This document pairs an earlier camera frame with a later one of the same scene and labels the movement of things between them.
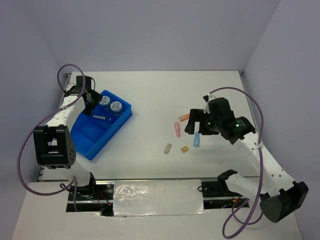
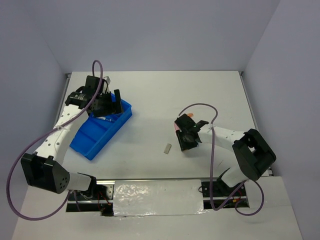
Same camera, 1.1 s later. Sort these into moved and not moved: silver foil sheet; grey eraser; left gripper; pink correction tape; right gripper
Moved: right gripper; left gripper
Not moved: pink correction tape; grey eraser; silver foil sheet
